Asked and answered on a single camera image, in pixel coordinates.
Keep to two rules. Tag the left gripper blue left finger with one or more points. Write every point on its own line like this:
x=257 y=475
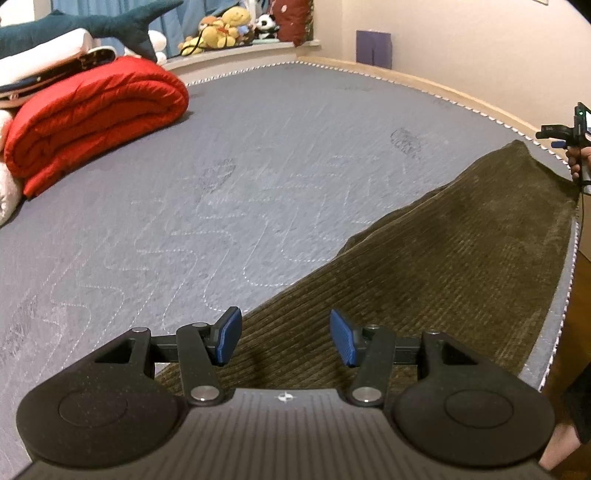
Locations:
x=225 y=335

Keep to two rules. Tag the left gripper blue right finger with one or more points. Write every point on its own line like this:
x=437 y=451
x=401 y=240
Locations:
x=348 y=339

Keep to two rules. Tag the olive corduroy pants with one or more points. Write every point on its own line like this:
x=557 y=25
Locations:
x=412 y=232

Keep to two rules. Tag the person right hand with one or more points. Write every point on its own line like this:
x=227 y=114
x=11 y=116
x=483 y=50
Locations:
x=577 y=158

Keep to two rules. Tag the white folded blanket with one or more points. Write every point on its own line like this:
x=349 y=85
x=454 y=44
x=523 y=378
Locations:
x=11 y=188

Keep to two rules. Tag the red folded quilt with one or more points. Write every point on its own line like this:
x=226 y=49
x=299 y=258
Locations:
x=79 y=118

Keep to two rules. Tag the white plush toy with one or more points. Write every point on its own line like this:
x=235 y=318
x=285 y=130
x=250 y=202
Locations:
x=158 y=45

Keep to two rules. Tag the yellow plush toy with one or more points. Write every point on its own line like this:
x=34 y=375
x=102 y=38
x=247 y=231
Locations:
x=232 y=29

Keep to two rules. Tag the navy patterned folded bedding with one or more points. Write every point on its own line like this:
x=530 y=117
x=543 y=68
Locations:
x=18 y=92

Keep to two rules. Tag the panda plush toy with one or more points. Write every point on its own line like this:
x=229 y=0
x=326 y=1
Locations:
x=266 y=27

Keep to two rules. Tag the blue curtain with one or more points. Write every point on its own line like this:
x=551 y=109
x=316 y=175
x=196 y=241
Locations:
x=175 y=25

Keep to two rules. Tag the blue shark plush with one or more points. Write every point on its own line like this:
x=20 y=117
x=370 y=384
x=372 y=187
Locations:
x=130 y=28

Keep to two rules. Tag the white pillow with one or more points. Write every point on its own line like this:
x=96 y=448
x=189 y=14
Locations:
x=45 y=56

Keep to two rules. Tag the wooden bed frame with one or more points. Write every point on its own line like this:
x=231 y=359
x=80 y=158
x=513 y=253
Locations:
x=462 y=99

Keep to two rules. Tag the purple paper on wall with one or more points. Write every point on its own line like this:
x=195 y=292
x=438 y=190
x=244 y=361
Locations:
x=374 y=48

